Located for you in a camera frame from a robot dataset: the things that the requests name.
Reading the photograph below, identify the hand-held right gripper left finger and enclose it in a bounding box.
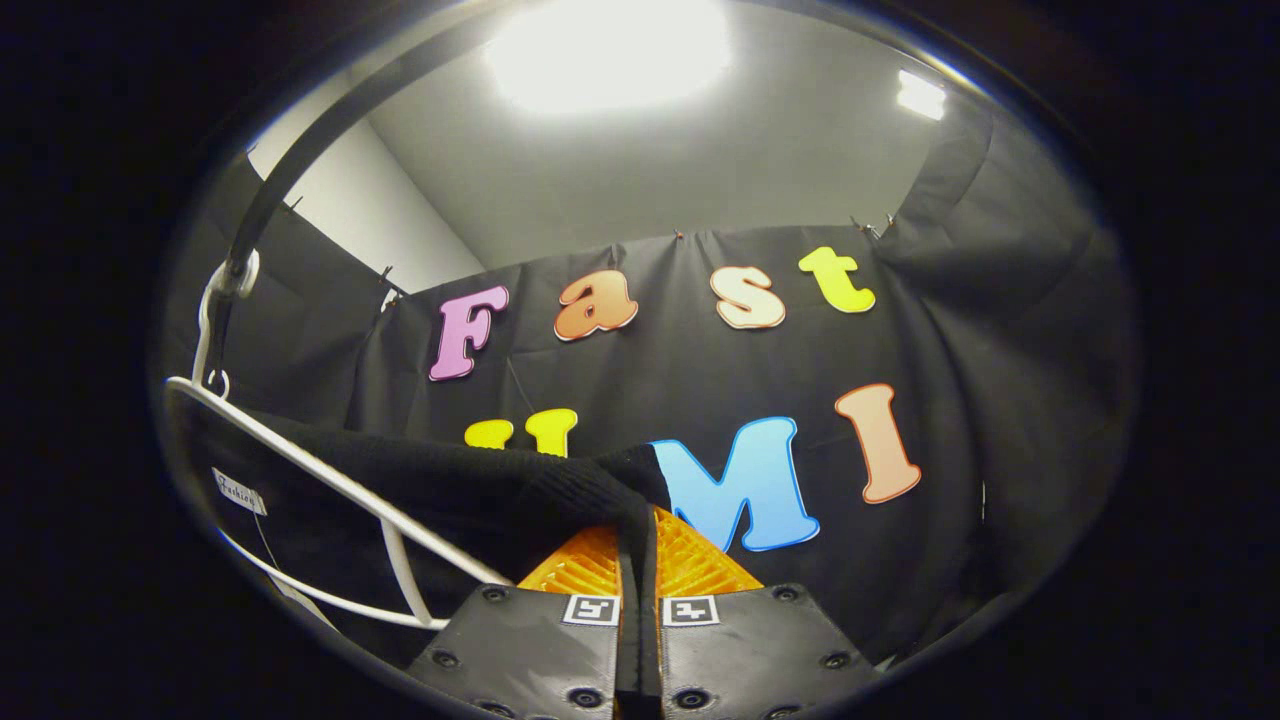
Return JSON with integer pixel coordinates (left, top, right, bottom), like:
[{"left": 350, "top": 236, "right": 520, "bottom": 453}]
[{"left": 408, "top": 525, "right": 626, "bottom": 720}]

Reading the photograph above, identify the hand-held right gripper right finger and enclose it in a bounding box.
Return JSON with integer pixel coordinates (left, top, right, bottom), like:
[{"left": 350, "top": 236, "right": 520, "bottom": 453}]
[{"left": 652, "top": 505, "right": 881, "bottom": 720}]

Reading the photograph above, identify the black jacket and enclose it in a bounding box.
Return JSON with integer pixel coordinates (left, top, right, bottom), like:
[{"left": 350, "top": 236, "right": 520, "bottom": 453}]
[{"left": 185, "top": 405, "right": 673, "bottom": 701}]

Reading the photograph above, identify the white plastic clothes hanger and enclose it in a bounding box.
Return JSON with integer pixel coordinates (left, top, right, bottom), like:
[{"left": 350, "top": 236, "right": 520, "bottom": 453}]
[{"left": 165, "top": 250, "right": 511, "bottom": 631}]

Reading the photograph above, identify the black backdrop cloth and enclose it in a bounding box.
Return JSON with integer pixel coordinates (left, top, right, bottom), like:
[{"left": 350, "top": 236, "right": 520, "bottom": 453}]
[{"left": 160, "top": 100, "right": 1136, "bottom": 671}]

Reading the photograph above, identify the small ceiling light panel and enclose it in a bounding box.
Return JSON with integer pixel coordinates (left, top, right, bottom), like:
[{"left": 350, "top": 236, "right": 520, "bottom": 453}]
[{"left": 897, "top": 70, "right": 947, "bottom": 121}]

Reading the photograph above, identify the large ceiling light panel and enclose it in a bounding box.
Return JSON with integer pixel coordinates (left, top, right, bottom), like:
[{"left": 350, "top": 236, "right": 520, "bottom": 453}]
[{"left": 485, "top": 0, "right": 733, "bottom": 116}]

